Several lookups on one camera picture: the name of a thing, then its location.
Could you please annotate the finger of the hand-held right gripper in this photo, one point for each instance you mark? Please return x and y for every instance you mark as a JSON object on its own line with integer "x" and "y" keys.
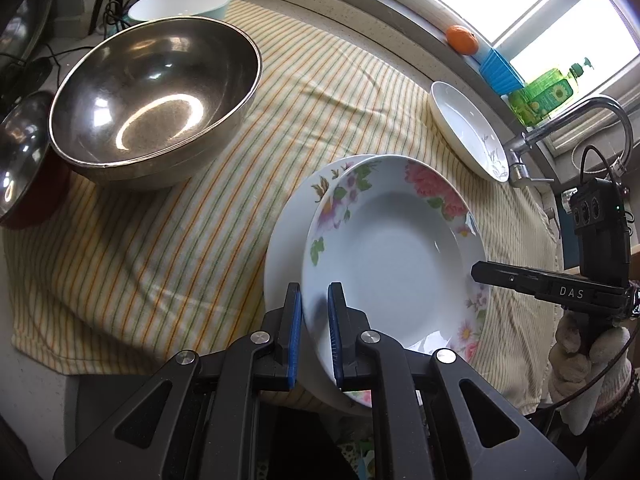
{"x": 510, "y": 277}

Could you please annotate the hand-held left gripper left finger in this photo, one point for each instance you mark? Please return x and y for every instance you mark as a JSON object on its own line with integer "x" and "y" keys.
{"x": 295, "y": 340}

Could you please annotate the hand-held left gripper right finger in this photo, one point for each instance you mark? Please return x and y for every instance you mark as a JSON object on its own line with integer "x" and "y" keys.
{"x": 334, "y": 340}

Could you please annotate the white plate pink blossom print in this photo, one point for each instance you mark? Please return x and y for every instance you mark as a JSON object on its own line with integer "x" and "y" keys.
{"x": 287, "y": 250}

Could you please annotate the white plate pink green flowers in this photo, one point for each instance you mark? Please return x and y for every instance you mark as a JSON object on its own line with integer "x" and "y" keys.
{"x": 400, "y": 250}

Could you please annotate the white plate grey floral print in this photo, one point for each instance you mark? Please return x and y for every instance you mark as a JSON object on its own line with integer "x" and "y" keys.
{"x": 465, "y": 125}

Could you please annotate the large steel bowl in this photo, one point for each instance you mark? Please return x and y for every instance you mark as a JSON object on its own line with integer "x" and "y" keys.
{"x": 150, "y": 105}

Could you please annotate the small steel bowl red outside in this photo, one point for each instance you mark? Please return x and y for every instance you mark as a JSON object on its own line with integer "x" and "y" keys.
{"x": 22, "y": 160}

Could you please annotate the person's right hand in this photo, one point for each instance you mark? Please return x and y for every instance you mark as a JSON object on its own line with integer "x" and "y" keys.
{"x": 570, "y": 370}

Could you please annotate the blue knife holder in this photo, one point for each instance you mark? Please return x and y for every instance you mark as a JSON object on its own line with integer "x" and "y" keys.
{"x": 567, "y": 250}

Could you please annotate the chrome faucet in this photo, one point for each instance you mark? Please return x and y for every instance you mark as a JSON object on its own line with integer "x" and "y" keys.
{"x": 575, "y": 115}

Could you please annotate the green dish soap bottle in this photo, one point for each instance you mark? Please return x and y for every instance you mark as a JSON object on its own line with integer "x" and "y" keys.
{"x": 542, "y": 92}

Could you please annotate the striped yellow towel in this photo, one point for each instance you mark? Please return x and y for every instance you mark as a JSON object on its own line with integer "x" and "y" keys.
{"x": 175, "y": 240}

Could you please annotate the blue fluted cup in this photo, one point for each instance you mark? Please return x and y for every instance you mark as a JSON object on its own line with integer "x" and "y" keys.
{"x": 497, "y": 70}

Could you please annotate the orange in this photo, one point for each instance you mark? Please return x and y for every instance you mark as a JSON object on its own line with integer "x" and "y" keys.
{"x": 462, "y": 40}

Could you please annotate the white framed window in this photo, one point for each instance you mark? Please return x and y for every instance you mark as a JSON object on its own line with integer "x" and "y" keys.
{"x": 525, "y": 0}

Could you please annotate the white bowl teal outside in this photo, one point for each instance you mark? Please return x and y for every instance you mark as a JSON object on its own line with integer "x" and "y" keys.
{"x": 180, "y": 5}

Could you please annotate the steel pot lid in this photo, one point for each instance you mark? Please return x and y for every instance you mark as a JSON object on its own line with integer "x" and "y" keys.
{"x": 20, "y": 20}

